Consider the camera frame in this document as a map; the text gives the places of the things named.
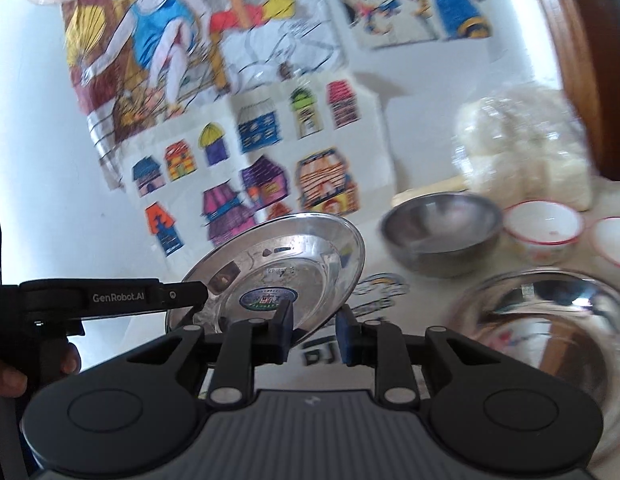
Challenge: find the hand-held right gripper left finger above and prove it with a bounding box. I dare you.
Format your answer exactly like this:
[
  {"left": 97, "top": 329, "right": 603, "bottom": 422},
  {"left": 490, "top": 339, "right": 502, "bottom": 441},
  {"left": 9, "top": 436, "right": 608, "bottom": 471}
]
[{"left": 122, "top": 299, "right": 295, "bottom": 407}]

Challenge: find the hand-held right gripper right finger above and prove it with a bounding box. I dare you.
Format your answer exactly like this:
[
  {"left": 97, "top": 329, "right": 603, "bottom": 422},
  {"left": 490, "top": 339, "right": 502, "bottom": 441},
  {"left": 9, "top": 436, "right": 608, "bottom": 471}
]
[{"left": 335, "top": 304, "right": 498, "bottom": 407}]

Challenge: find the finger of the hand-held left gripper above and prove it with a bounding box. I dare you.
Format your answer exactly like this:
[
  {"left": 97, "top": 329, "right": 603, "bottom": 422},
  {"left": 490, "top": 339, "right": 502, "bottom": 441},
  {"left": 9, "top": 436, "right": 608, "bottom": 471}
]
[{"left": 157, "top": 281, "right": 211, "bottom": 312}]

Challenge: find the steel plate with blue sticker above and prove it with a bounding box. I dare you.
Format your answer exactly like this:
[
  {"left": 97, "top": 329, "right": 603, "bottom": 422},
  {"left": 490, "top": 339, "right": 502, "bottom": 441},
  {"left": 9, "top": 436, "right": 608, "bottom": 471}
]
[{"left": 165, "top": 212, "right": 367, "bottom": 350}]

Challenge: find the matte steel bowl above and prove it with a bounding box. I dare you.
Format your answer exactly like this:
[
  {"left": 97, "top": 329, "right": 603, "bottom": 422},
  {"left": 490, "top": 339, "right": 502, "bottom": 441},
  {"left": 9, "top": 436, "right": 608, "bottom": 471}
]
[{"left": 380, "top": 191, "right": 505, "bottom": 279}]

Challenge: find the white bowl with red rim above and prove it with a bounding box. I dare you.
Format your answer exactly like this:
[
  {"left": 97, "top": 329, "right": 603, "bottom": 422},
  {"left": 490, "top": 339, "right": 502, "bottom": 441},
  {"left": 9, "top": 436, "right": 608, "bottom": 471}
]
[
  {"left": 588, "top": 217, "right": 620, "bottom": 272},
  {"left": 504, "top": 201, "right": 585, "bottom": 267}
]

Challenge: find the person's left hand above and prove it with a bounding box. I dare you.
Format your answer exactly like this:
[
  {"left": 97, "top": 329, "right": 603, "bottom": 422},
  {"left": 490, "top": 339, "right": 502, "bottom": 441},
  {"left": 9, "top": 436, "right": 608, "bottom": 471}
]
[{"left": 0, "top": 344, "right": 84, "bottom": 400}]

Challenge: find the white printed cloth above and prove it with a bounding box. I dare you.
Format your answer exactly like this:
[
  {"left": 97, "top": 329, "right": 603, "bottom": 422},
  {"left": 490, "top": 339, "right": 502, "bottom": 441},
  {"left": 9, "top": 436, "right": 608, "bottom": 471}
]
[{"left": 200, "top": 175, "right": 620, "bottom": 480}]

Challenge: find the coloured houses drawing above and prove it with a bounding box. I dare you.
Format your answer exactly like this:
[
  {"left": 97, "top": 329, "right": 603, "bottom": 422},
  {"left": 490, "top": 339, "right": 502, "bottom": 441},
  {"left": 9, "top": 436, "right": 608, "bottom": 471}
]
[{"left": 86, "top": 76, "right": 397, "bottom": 259}]

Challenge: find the large shiny steel bowl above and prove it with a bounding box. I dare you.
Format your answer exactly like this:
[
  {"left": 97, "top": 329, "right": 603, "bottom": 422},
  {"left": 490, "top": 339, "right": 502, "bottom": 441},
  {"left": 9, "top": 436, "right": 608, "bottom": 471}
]
[{"left": 444, "top": 269, "right": 620, "bottom": 463}]

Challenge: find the clear bag of white lumps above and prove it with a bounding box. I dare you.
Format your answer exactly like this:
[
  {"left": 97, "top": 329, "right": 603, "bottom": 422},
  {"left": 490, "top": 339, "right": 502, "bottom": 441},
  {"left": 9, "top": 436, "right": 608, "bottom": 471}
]
[{"left": 452, "top": 84, "right": 594, "bottom": 212}]

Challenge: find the coloured figures drawing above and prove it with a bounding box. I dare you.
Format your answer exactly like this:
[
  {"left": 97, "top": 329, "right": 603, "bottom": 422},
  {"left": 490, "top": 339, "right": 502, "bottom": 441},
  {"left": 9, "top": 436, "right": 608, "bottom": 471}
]
[{"left": 60, "top": 0, "right": 351, "bottom": 117}]

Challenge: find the brown wooden frame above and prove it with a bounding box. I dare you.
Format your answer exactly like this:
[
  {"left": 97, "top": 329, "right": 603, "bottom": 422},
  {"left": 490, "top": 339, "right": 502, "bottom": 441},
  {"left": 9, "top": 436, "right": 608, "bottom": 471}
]
[{"left": 524, "top": 0, "right": 608, "bottom": 179}]

